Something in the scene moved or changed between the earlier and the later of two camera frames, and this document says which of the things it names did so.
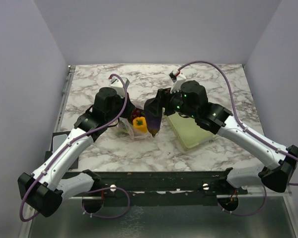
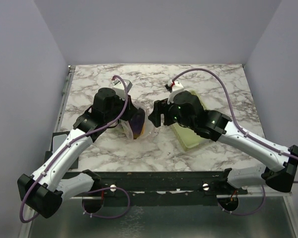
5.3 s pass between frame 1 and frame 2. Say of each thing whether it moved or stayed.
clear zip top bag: moved
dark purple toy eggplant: moved
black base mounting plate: stayed
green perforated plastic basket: stayed
